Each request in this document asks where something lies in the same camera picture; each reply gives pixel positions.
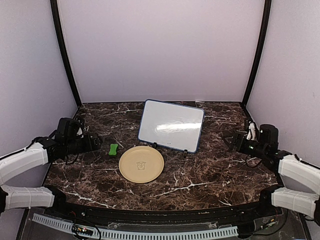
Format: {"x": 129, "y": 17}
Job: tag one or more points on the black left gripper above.
{"x": 89, "y": 147}

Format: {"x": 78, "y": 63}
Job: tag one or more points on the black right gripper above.
{"x": 237, "y": 137}

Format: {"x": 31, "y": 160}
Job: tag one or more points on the green and black eraser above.
{"x": 113, "y": 148}

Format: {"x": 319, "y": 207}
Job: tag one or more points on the blue framed whiteboard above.
{"x": 171, "y": 125}

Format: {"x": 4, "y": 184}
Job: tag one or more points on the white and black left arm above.
{"x": 41, "y": 151}

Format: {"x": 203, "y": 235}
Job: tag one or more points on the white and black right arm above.
{"x": 284, "y": 165}

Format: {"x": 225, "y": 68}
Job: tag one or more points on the black whiteboard stand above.
{"x": 185, "y": 152}

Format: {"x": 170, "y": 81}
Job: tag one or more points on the beige plate with bear drawing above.
{"x": 141, "y": 164}

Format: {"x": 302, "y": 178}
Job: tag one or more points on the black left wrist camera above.
{"x": 70, "y": 129}

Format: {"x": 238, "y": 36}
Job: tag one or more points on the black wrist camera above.
{"x": 268, "y": 133}
{"x": 70, "y": 129}

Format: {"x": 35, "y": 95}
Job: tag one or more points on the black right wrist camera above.
{"x": 268, "y": 133}

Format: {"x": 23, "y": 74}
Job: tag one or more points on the black front rail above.
{"x": 237, "y": 214}

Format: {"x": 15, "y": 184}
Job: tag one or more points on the white slotted cable duct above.
{"x": 86, "y": 232}

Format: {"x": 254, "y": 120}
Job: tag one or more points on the black right frame post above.
{"x": 259, "y": 51}

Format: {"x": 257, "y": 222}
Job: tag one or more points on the black frame post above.
{"x": 63, "y": 52}
{"x": 259, "y": 51}

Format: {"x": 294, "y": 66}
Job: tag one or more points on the black left frame post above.
{"x": 63, "y": 52}

